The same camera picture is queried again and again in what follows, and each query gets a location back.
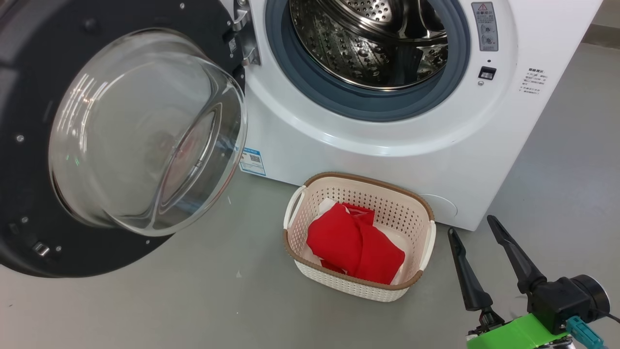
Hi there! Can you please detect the cream perforated laundry basket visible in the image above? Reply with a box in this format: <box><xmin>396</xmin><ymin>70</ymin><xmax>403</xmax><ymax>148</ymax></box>
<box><xmin>283</xmin><ymin>172</ymin><xmax>436</xmax><ymax>303</ymax></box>

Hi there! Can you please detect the black washer door glass bowl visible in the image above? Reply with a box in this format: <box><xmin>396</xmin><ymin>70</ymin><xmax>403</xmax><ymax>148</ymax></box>
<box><xmin>0</xmin><ymin>0</ymin><xmax>262</xmax><ymax>278</ymax></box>

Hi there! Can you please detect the metal door hinge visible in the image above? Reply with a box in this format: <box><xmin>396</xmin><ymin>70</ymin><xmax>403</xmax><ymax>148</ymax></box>
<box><xmin>232</xmin><ymin>0</ymin><xmax>262</xmax><ymax>67</ymax></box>

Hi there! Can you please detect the blue white energy label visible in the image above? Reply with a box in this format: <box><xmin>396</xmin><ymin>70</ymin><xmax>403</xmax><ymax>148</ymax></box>
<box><xmin>239</xmin><ymin>147</ymin><xmax>266</xmax><ymax>176</ymax></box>

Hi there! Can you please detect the round white filter cover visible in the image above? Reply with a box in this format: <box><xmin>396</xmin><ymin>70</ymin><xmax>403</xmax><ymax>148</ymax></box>
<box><xmin>419</xmin><ymin>194</ymin><xmax>458</xmax><ymax>220</ymax></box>

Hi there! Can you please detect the white front-load washing machine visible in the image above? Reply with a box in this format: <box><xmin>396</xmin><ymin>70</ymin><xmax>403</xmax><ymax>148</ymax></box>
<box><xmin>218</xmin><ymin>0</ymin><xmax>604</xmax><ymax>232</ymax></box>

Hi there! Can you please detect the teal-plug right camera cable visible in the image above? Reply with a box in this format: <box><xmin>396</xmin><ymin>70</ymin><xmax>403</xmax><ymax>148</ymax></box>
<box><xmin>566</xmin><ymin>310</ymin><xmax>620</xmax><ymax>349</ymax></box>

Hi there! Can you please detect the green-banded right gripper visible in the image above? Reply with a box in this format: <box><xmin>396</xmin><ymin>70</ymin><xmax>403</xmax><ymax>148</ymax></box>
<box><xmin>448</xmin><ymin>215</ymin><xmax>577</xmax><ymax>349</ymax></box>

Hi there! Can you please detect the grey rubber door gasket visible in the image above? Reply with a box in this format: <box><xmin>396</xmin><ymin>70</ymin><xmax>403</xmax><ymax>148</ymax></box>
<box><xmin>265</xmin><ymin>0</ymin><xmax>471</xmax><ymax>122</ymax></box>

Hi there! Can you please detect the stainless steel washer drum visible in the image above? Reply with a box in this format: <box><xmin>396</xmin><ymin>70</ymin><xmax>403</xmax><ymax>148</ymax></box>
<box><xmin>290</xmin><ymin>0</ymin><xmax>449</xmax><ymax>90</ymax></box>

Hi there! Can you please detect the grey warning sticker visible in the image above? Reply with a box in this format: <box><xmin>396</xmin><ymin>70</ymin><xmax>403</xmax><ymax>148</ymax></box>
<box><xmin>471</xmin><ymin>1</ymin><xmax>499</xmax><ymax>52</ymax></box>

